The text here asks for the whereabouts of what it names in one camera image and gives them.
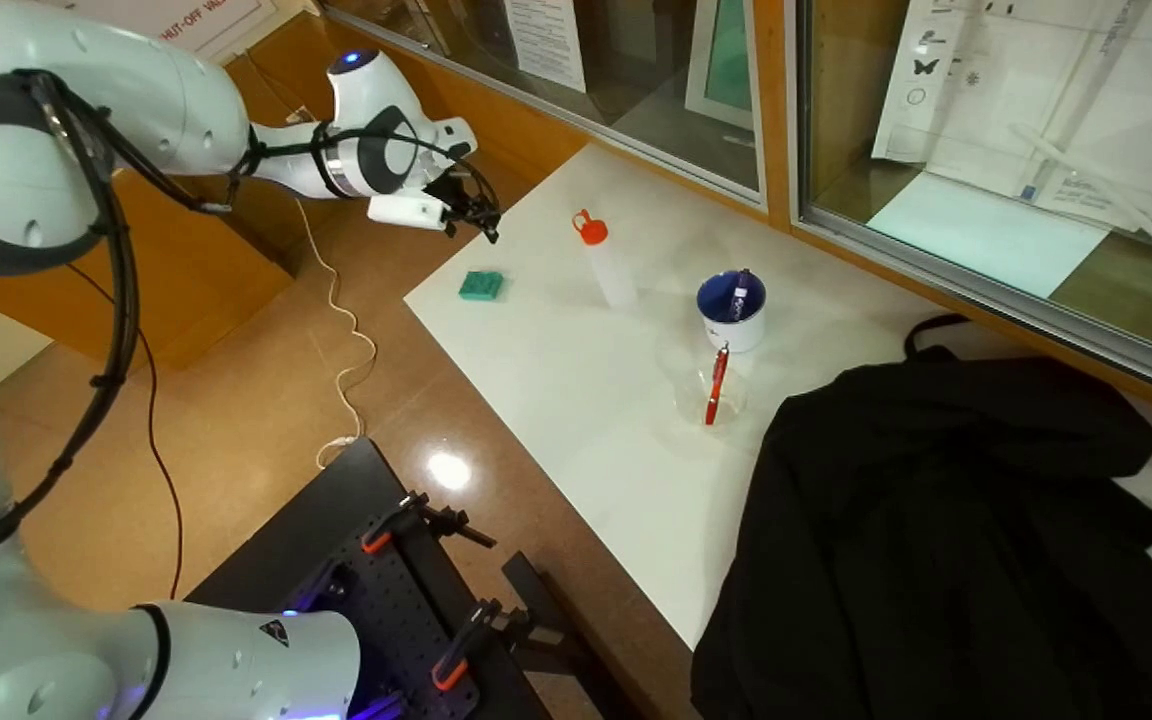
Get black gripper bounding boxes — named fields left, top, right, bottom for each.
left=434, top=152, right=508, bottom=248

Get green sponge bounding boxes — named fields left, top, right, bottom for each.
left=457, top=269, right=510, bottom=302

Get white bottle orange cap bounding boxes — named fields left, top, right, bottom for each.
left=568, top=205, right=638, bottom=317

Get white printed paper sheet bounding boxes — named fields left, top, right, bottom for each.
left=501, top=0, right=594, bottom=101

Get red pen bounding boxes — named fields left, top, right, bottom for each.
left=698, top=344, right=736, bottom=433

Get white framed green panel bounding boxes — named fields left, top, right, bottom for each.
left=679, top=0, right=764, bottom=134

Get black perforated robot table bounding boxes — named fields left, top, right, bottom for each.
left=184, top=435, right=632, bottom=720

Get white poster red text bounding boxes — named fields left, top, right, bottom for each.
left=61, top=0, right=317, bottom=64

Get white standing booklet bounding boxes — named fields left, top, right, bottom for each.
left=868, top=0, right=995, bottom=166

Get pale blue paper sheet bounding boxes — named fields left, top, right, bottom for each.
left=865, top=166, right=1116, bottom=302

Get black cloth jacket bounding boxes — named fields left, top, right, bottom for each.
left=688, top=313, right=1152, bottom=720

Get large white drawing sheets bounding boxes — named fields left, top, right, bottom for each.
left=926, top=0, right=1152, bottom=259

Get white twisted cable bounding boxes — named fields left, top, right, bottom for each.
left=287, top=194, right=378, bottom=474

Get black clamp orange handle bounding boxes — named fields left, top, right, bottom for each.
left=354, top=488, right=501, bottom=558
left=428, top=595, right=542, bottom=695

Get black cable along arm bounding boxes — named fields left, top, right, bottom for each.
left=0, top=69, right=501, bottom=584

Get thin black cable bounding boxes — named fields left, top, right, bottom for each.
left=131, top=326, right=194, bottom=608

